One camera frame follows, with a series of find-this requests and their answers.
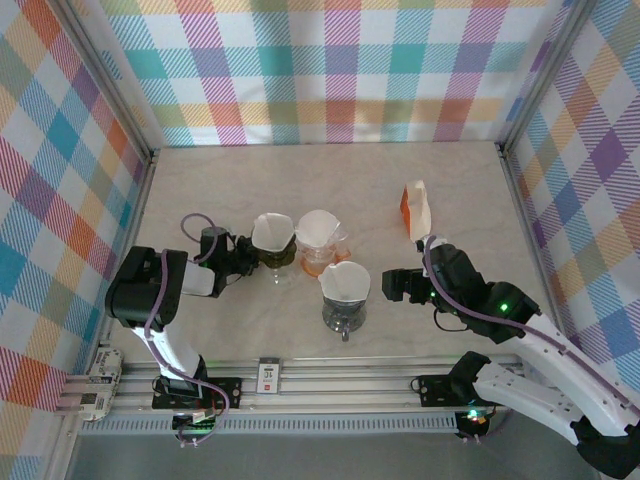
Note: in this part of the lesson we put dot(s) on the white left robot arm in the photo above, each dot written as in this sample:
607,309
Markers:
145,290

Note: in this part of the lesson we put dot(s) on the clear plastic coffee dripper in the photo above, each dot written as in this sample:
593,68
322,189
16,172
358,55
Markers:
336,235

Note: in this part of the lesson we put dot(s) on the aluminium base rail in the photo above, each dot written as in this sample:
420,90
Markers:
350,380

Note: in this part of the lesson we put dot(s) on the small controller board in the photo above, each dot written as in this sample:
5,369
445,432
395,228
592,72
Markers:
475,420
192,425

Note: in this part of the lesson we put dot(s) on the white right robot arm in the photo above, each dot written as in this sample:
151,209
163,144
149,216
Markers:
530,395

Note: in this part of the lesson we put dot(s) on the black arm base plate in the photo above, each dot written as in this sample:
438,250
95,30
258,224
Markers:
435,392
227,392

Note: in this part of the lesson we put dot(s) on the aluminium frame post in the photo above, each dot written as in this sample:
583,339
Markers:
107,85
545,75

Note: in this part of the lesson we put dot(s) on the orange filter holder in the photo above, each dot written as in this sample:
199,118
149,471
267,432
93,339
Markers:
404,212

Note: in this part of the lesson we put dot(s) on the white label card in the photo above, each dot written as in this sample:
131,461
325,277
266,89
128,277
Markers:
269,377

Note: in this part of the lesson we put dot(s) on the aluminium side rail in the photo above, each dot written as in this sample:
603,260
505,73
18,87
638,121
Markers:
530,225
132,220

